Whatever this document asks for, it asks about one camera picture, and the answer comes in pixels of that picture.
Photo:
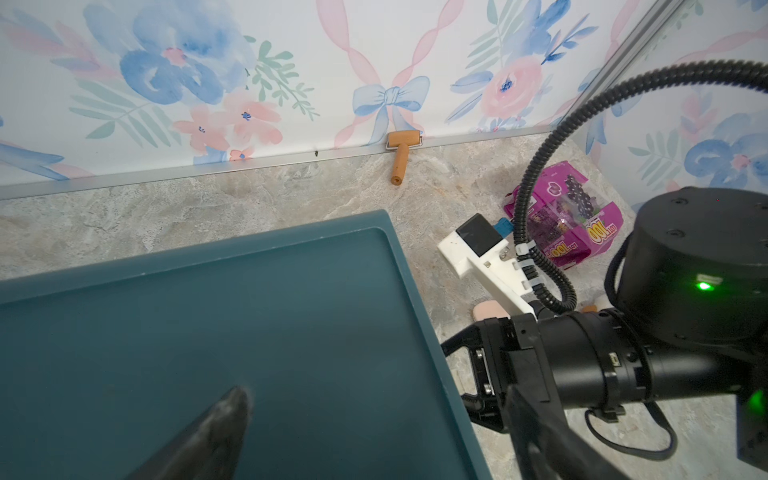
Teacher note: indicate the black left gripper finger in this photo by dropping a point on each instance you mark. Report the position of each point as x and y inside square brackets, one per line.
[207, 448]

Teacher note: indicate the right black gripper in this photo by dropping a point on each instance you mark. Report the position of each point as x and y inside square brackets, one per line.
[539, 368]

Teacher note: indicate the pink computer mouse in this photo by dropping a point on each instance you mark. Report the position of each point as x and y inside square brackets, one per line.
[488, 309]

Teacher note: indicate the teal drawer cabinet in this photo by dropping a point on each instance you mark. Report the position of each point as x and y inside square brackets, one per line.
[321, 326]

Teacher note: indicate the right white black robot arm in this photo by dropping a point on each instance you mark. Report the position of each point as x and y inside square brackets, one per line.
[687, 318]

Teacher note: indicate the purple snack bag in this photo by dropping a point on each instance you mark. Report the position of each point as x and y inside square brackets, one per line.
[568, 219]

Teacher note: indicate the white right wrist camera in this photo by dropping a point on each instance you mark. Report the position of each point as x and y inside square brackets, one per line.
[476, 248]

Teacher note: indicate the wooden handle roller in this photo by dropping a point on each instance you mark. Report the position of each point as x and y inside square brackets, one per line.
[401, 143]

